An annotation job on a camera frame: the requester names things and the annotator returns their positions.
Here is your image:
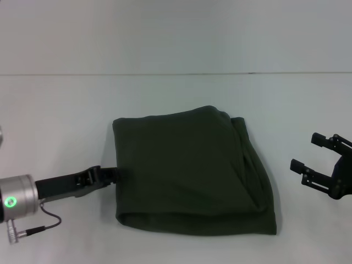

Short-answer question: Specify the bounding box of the left gripper cable with plug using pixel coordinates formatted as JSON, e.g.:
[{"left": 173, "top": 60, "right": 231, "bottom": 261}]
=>
[{"left": 6, "top": 202, "right": 62, "bottom": 245}]

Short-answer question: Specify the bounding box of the dark green t-shirt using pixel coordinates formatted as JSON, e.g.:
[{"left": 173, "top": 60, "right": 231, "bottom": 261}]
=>
[{"left": 112, "top": 105, "right": 278, "bottom": 237}]

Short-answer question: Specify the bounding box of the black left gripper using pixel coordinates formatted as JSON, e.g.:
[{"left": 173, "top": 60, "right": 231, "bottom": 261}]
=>
[{"left": 34, "top": 165, "right": 128, "bottom": 201}]

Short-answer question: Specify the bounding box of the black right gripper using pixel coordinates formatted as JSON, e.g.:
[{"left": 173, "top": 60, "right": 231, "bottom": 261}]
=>
[{"left": 289, "top": 132, "right": 352, "bottom": 201}]

